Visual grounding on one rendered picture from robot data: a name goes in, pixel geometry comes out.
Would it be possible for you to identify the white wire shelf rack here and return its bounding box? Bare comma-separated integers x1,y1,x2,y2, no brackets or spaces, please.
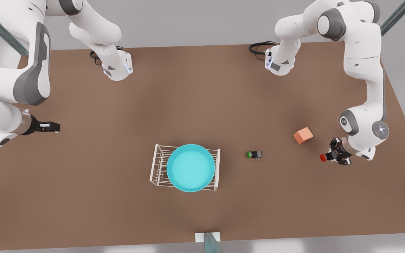
149,144,221,192

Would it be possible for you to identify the cyan round plate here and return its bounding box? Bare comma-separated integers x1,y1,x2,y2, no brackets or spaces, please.
167,144,216,193

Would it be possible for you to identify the black cable loop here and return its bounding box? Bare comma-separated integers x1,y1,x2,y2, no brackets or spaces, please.
249,41,277,61
90,46,124,66

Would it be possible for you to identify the silver frame post with foot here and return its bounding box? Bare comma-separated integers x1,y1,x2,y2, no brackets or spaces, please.
195,232,224,253

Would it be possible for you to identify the orange cube block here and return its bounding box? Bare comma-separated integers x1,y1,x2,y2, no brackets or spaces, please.
293,127,314,145

